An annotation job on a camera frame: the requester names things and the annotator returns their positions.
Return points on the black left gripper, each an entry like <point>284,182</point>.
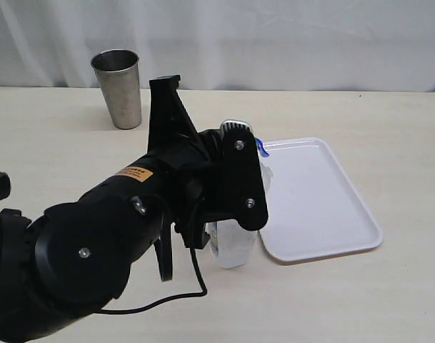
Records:
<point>217,178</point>

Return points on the blue plastic container lid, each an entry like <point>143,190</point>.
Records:
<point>262,152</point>

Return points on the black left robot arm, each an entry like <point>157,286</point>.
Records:
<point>76,258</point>

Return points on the stainless steel cup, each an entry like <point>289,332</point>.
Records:
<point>117,72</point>

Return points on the clear plastic container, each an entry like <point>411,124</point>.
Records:
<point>230,244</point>

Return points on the white plastic tray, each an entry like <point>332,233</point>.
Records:
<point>315,212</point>

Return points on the white backdrop curtain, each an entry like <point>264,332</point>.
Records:
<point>246,45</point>

